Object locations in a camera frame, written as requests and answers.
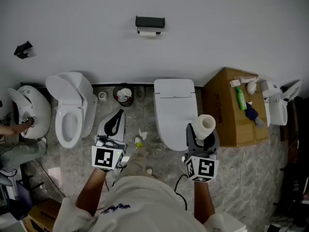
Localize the green plastic bottle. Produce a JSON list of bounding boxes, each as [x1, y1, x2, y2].
[[236, 87, 248, 111]]

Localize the dark blue cloth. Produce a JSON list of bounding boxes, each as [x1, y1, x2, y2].
[[245, 101, 266, 129]]

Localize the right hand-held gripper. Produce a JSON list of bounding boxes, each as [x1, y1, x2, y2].
[[182, 123, 220, 183]]

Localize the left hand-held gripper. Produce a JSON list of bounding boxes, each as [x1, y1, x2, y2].
[[91, 108, 127, 172]]

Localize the pale pink tube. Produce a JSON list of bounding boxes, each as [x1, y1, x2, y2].
[[235, 75, 259, 83]]

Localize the black cable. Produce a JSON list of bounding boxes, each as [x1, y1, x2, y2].
[[174, 174, 188, 211], [104, 176, 117, 192]]

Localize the black wall paper holder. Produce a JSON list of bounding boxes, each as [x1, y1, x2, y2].
[[135, 15, 166, 35]]

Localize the white egg-shaped toilet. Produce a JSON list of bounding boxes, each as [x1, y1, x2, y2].
[[7, 85, 52, 140]]

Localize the person's white shirt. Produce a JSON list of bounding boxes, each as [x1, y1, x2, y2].
[[53, 175, 247, 232]]

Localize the white toilet with raised lid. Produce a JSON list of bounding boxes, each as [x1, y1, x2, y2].
[[45, 71, 98, 149]]

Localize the large brown cardboard box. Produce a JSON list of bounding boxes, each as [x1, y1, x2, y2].
[[202, 67, 270, 147]]

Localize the small black empty wall holder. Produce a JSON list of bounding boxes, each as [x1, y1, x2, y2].
[[14, 41, 34, 59]]

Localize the white toilet with control box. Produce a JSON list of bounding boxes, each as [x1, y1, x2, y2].
[[259, 80, 302, 128]]

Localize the white toilet paper roll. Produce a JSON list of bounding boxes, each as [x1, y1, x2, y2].
[[190, 114, 216, 140]]

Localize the small brown cardboard box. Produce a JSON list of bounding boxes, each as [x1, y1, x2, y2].
[[28, 198, 62, 232]]

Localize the person's beige trousers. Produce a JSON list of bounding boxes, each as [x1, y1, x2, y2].
[[122, 146, 151, 178]]

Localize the person's left forearm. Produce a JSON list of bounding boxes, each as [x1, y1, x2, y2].
[[75, 168, 108, 217]]

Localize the white fluffy bundle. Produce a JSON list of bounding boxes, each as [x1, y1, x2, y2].
[[246, 80, 259, 95]]

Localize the black wire trash bin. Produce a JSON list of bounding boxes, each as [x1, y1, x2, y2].
[[112, 83, 135, 107]]

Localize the white smart toilet closed lid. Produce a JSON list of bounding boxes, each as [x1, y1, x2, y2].
[[154, 78, 199, 152]]

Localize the person's right forearm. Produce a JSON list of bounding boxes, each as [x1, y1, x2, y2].
[[193, 181, 216, 224]]

